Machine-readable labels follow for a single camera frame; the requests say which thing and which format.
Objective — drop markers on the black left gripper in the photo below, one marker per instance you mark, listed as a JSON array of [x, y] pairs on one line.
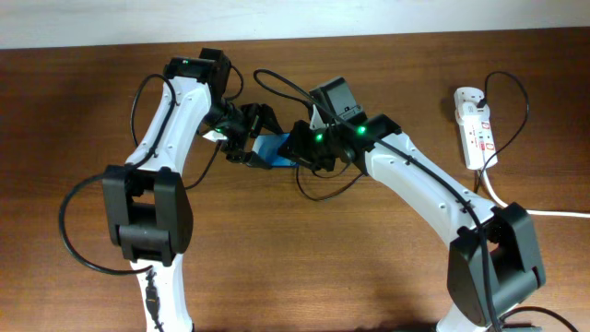
[[236, 146]]

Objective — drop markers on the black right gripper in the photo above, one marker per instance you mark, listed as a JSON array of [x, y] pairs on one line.
[[297, 149]]

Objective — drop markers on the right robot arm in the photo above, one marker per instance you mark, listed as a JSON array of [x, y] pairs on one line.
[[494, 256]]

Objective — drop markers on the white power strip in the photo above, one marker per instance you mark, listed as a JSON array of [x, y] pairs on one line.
[[477, 138]]

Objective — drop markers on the white USB charger plug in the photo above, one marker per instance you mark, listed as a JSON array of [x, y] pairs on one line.
[[468, 112]]

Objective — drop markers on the blue Galaxy smartphone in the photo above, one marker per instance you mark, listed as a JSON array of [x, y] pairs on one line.
[[267, 146]]

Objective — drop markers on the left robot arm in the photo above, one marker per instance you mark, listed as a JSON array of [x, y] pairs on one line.
[[148, 211]]

